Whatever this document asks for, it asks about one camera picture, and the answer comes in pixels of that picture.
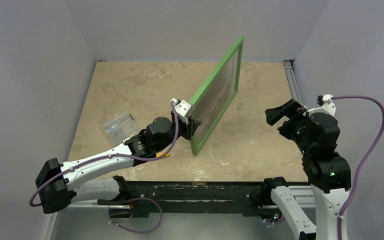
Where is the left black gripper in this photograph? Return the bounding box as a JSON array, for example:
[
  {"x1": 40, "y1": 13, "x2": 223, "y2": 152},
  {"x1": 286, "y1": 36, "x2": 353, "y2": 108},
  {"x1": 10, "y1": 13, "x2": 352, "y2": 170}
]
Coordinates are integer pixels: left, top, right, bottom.
[{"x1": 156, "y1": 115, "x2": 201, "y2": 153}]

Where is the green picture frame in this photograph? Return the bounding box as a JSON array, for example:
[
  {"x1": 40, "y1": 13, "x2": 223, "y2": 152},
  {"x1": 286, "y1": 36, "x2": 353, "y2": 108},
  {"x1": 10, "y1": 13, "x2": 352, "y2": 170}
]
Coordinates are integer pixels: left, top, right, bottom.
[{"x1": 190, "y1": 36, "x2": 245, "y2": 156}]

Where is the landscape photo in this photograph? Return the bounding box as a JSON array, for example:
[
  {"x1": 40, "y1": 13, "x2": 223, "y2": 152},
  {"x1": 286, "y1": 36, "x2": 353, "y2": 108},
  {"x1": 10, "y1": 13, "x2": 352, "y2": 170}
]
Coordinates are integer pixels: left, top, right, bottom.
[{"x1": 192, "y1": 53, "x2": 238, "y2": 142}]

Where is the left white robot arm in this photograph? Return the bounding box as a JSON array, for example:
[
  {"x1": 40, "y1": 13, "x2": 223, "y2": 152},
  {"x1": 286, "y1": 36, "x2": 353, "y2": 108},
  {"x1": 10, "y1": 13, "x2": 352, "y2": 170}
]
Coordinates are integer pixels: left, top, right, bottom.
[{"x1": 29, "y1": 112, "x2": 202, "y2": 214}]

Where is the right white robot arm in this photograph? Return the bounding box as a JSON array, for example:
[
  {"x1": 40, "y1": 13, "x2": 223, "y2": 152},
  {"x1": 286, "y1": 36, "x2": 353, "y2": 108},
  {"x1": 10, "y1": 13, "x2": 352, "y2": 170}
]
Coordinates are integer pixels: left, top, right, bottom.
[{"x1": 260, "y1": 95, "x2": 351, "y2": 240}]

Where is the clear plastic organizer box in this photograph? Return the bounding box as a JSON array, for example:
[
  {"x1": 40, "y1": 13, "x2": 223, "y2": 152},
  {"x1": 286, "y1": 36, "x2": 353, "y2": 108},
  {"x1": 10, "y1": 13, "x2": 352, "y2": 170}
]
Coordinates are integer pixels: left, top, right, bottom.
[{"x1": 102, "y1": 112, "x2": 140, "y2": 146}]

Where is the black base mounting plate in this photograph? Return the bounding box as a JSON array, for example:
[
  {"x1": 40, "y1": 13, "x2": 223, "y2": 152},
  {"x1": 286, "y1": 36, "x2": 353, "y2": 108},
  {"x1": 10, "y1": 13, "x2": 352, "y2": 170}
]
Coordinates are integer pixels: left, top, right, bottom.
[{"x1": 97, "y1": 181, "x2": 283, "y2": 222}]

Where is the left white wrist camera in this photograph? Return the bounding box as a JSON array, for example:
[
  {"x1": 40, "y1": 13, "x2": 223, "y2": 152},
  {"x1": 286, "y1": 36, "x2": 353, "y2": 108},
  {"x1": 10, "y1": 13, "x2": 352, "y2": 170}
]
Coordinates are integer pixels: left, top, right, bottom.
[{"x1": 170, "y1": 98, "x2": 192, "y2": 125}]

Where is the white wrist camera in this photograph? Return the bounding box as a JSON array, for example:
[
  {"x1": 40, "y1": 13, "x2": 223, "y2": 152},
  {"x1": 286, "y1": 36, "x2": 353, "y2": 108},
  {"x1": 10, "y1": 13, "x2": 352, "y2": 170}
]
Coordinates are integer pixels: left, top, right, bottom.
[
  {"x1": 170, "y1": 98, "x2": 192, "y2": 125},
  {"x1": 306, "y1": 94, "x2": 336, "y2": 117}
]

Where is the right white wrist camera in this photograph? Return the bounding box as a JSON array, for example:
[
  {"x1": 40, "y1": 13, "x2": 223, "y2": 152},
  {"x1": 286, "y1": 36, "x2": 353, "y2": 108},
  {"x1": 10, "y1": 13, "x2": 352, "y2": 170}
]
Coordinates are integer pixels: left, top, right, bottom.
[{"x1": 306, "y1": 94, "x2": 336, "y2": 117}]

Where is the front aluminium rail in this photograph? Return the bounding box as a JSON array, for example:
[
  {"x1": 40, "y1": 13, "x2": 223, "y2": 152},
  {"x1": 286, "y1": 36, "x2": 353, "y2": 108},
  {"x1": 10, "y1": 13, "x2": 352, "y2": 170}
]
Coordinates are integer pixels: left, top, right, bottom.
[{"x1": 48, "y1": 185, "x2": 342, "y2": 210}]

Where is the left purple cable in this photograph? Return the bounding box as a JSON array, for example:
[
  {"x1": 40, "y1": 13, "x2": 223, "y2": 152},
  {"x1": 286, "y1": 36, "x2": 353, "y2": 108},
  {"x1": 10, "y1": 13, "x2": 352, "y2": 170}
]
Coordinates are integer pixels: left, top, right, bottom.
[{"x1": 28, "y1": 100, "x2": 180, "y2": 234}]

